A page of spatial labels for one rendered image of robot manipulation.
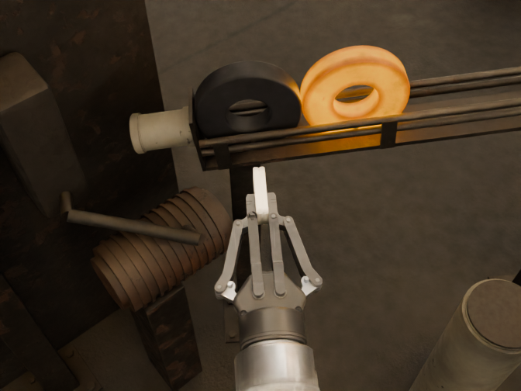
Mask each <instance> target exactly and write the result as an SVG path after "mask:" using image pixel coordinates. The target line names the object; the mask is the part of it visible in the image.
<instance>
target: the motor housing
mask: <svg viewBox="0 0 521 391"><path fill-rule="evenodd" d="M136 220H140V221H144V222H148V223H155V224H159V225H163V226H167V227H174V228H178V229H181V228H182V227H183V226H184V225H189V226H191V227H193V228H194V229H196V230H197V231H198V232H200V233H202V234H203V235H204V236H205V242H204V243H203V244H202V245H199V246H196V245H192V244H185V243H181V242H177V241H173V240H166V239H162V238H158V237H151V236H147V235H143V234H135V233H130V232H126V231H121V230H117V231H116V235H113V234H111V235H109V236H108V240H101V241H100V242H99V246H97V247H95V248H93V249H92V251H93V254H94V257H93V258H92V259H90V262H91V265H92V267H93V269H94V270H95V272H96V274H97V276H98V277H99V279H100V280H101V282H102V284H103V285H104V287H105V288H106V289H107V291H108V292H109V294H110V296H111V297H112V298H113V299H114V300H115V302H116V303H117V304H118V306H119V307H120V308H121V309H122V310H126V309H127V308H129V310H130V312H131V314H132V316H133V320H134V322H135V325H136V328H137V330H138V332H139V334H140V337H141V340H142V342H143V346H144V347H145V350H146V352H147V355H148V358H149V359H150V362H151V363H152V364H153V366H154V367H155V369H156V370H157V371H158V372H159V374H160V375H161V377H162V378H163V379H164V381H165V382H166V383H167V384H168V386H169V387H170V388H171V390H172V391H178V390H179V389H180V388H181V387H182V386H184V385H185V384H186V383H188V382H189V381H190V380H192V379H193V378H195V377H196V376H197V375H198V374H199V373H200V372H202V365H201V361H200V357H199V353H198V346H197V343H196V339H195V332H194V328H193V324H192V321H191V314H190V310H189V306H188V299H187V296H186V291H185V286H184V285H183V284H182V283H181V281H185V280H186V279H188V275H194V274H195V273H196V271H197V270H201V269H202V268H204V265H208V264H210V263H211V262H212V260H216V259H217V258H218V257H219V255H220V254H224V253H226V252H227V248H228V247H229V239H230V236H231V232H232V229H233V224H232V221H231V219H230V218H229V215H228V213H227V211H226V210H225V208H224V207H223V205H222V204H221V202H220V201H219V200H218V199H217V198H216V197H215V196H214V195H213V194H212V193H211V192H210V191H209V190H207V189H200V188H199V187H197V186H192V187H191V188H189V189H183V190H182V191H180V194H179V193H178V194H176V195H174V196H172V199H167V200H166V201H165V202H164V204H163V203H161V204H160V205H158V206H157V208H156V209H151V210H150V211H149V214H147V213H144V214H143V215H142V216H141V217H140V219H136Z"/></svg>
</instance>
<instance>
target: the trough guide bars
mask: <svg viewBox="0 0 521 391"><path fill-rule="evenodd" d="M519 74H521V67H511V68H504V69H498V70H492V71H481V72H475V73H469V74H458V75H452V76H446V77H439V78H428V79H423V80H416V81H409V85H410V89H414V88H424V89H418V90H412V91H410V95H409V99H413V98H419V97H425V96H431V95H442V94H449V93H455V92H466V91H472V90H478V89H484V88H495V87H502V86H507V85H519V84H521V76H517V77H511V78H500V77H507V76H513V75H519ZM489 78H500V79H494V80H488V81H477V80H484V79H489ZM466 81H476V82H471V83H464V84H459V85H448V84H454V83H460V82H466ZM437 85H448V86H441V87H435V88H425V87H431V86H437ZM373 90H374V88H372V87H371V86H370V87H364V88H352V89H347V90H343V91H341V92H340V93H339V94H338V95H337V96H336V98H335V99H341V100H337V101H339V102H344V103H353V102H359V101H360V100H362V99H365V98H367V96H365V97H359V98H353V99H342V98H349V97H354V96H361V95H370V94H371V93H372V91H373ZM518 106H521V98H517V99H506V100H500V101H494V102H483V103H477V104H470V105H465V106H453V107H447V108H441V109H430V110H423V111H417V112H406V113H399V114H394V115H387V116H376V117H370V118H364V119H352V120H347V121H340V122H334V123H323V124H316V125H311V126H300V127H293V128H287V129H281V130H269V131H264V132H257V133H246V134H240V135H233V136H228V137H217V138H210V139H204V140H199V141H198V142H199V147H200V148H203V147H209V148H203V149H202V156H203V157H206V156H212V155H215V156H216V162H217V165H218V168H219V170H224V169H230V168H233V162H232V159H231V156H230V153H236V152H242V151H253V150H260V149H266V148H272V147H283V146H290V145H296V144H307V143H313V142H320V141H326V140H337V139H343V138H350V137H361V136H367V135H373V134H381V138H380V145H381V146H380V149H386V148H393V147H395V139H396V132H397V131H403V130H414V129H421V128H427V127H433V126H445V125H451V124H457V123H469V122H474V121H481V120H487V119H498V118H505V117H511V116H521V107H519V108H512V107H518ZM267 107H268V105H266V104H265V103H263V102H261V101H259V102H248V103H241V104H236V105H232V106H230V108H229V109H228V110H229V111H230V112H242V113H236V114H235V115H238V116H255V115H257V114H259V113H261V112H263V110H260V111H253V112H243V111H249V110H255V109H266V108H267ZM505 108H512V109H505ZM494 109H501V110H495V111H488V110H494ZM482 111H488V112H482ZM470 112H477V113H471V114H465V113H470ZM458 114H465V115H459V116H452V115H458ZM441 116H447V117H441ZM434 117H441V118H435V119H429V118H434ZM417 119H424V120H417ZM410 120H417V121H411V122H405V121H410ZM398 122H405V123H398ZM374 125H381V126H374ZM363 126H370V127H364V128H357V127H363ZM351 128H357V129H352V130H345V129H351ZM334 130H340V131H334ZM327 131H334V132H328V133H321V132H327ZM310 133H317V134H310ZM303 134H310V135H304V136H298V135H303ZM291 136H298V137H291ZM280 137H286V138H281V139H274V138H280ZM267 139H274V140H267ZM256 140H263V141H257V142H250V141H256ZM244 142H250V143H244ZM238 143H244V144H238ZM228 144H233V145H228Z"/></svg>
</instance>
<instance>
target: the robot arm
mask: <svg viewBox="0 0 521 391"><path fill-rule="evenodd" d="M253 182H254V194H247V197H246V204H247V216H246V217H245V218H244V219H242V220H235V221H234V222H233V229H232V232H231V236H230V239H229V247H228V250H227V254H226V260H225V264H224V269H223V273H222V275H221V276H220V278H219V280H218V281H217V283H216V284H215V293H216V298H217V299H225V300H227V301H229V302H231V303H233V308H234V310H235V311H236V313H237V315H238V321H239V335H240V350H241V351H240V352H239V353H238V354H237V355H236V357H235V360H234V365H235V380H236V391H320V390H319V385H318V379H317V372H316V370H315V368H316V367H315V363H314V357H313V350H312V349H311V348H310V347H308V346H307V345H306V343H307V341H306V334H305V321H304V314H303V309H304V306H305V301H306V298H307V297H309V296H310V295H312V294H313V293H318V292H320V289H321V286H322V283H323V280H322V278H321V277H320V276H319V274H318V273H317V272H316V271H315V270H314V269H313V268H312V266H311V264H310V261H309V258H308V255H307V254H306V251H305V248H304V246H303V243H302V240H301V238H300V236H299V234H298V231H297V228H296V226H295V223H294V220H293V219H292V218H291V217H290V216H286V217H283V216H280V215H279V214H278V210H277V202H276V195H275V194H274V193H273V192H271V193H267V188H266V179H265V170H264V167H259V168H258V167H255V168H253ZM260 224H268V231H269V240H270V249H271V267H272V271H271V272H262V267H261V253H260V243H259V233H258V225H260ZM280 230H283V232H284V235H285V238H286V240H287V242H288V246H289V248H290V250H291V253H292V256H293V258H294V260H295V264H296V266H297V269H298V272H299V274H300V276H301V278H302V280H301V286H302V289H300V288H299V287H298V286H297V285H296V284H295V282H294V281H293V280H292V279H291V278H290V277H289V276H288V275H287V274H286V273H284V266H283V261H282V253H281V238H280ZM246 232H248V237H249V248H250V268H251V275H250V276H249V277H248V278H247V280H246V281H245V283H244V284H243V285H242V286H241V288H240V290H239V291H238V293H235V289H236V287H235V283H234V282H233V280H234V277H235V273H236V266H237V262H238V257H239V253H240V246H241V243H242V239H243V234H244V233H246Z"/></svg>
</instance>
